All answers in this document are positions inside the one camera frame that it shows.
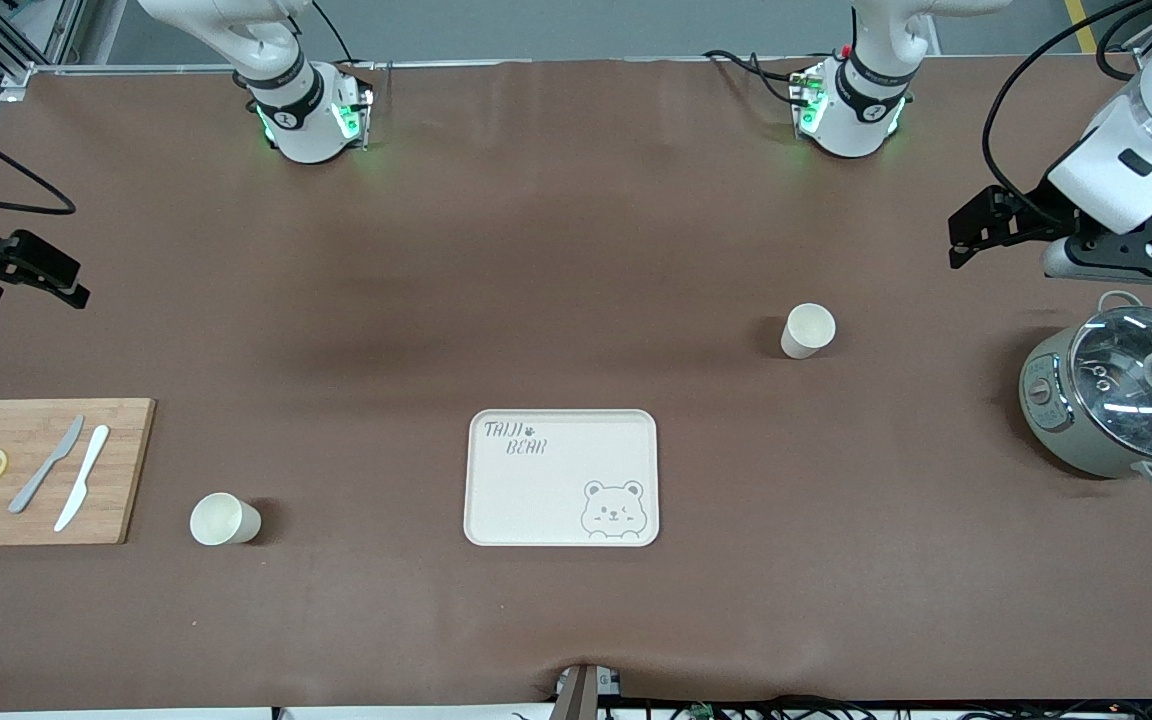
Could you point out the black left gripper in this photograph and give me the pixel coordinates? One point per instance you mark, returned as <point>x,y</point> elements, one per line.
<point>1034,209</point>

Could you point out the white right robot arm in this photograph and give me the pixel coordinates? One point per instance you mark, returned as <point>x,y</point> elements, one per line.
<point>301,110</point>

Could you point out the beige bear print tray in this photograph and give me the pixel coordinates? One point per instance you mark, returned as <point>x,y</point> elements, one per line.
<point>561,478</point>

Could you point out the grey plastic knife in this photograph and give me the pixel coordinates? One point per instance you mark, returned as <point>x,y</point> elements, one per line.
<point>46,465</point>

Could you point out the bamboo cutting board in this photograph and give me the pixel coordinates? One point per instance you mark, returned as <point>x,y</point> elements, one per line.
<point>36,470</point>

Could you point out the grey-green electric cooking pot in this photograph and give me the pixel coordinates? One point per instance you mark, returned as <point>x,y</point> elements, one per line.
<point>1051,410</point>

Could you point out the white plastic knife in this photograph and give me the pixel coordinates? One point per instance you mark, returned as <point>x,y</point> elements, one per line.
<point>82,478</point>

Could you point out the brown table cover mat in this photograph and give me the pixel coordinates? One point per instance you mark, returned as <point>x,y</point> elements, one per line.
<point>576,250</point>

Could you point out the aluminium frame profile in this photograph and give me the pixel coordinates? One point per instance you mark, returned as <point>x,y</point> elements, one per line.
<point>31,40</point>

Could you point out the grey table edge bracket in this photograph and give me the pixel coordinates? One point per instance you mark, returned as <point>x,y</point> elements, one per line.
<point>584,692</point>

